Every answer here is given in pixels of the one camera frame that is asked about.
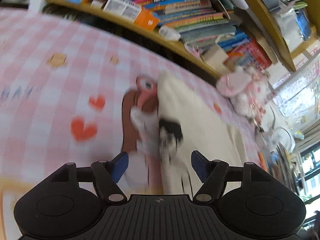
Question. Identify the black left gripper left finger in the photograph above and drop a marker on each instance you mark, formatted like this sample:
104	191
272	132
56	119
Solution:
96	183

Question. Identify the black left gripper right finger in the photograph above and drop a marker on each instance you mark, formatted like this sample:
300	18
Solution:
216	174

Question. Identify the cream white t-shirt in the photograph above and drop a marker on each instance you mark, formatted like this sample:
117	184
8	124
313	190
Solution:
186	123

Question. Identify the pink brown plush toy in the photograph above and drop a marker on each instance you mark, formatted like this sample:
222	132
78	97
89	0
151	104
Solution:
140	135

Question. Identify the pink checkered tablecloth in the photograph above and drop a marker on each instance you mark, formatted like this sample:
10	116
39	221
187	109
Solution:
62	87

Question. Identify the small cardboard box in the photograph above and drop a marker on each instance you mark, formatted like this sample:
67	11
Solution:
215	57

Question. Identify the white crumpled packet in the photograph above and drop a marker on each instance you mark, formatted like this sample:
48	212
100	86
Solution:
169	34

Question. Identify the row of colourful books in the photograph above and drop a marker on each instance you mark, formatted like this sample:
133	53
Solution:
201	24

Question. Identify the wooden bookshelf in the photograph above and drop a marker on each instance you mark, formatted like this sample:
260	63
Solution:
288	26

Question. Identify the lying white orange box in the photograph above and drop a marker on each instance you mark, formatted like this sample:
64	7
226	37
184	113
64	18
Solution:
132	12

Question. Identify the small white eraser block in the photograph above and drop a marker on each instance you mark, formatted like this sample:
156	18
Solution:
98	4

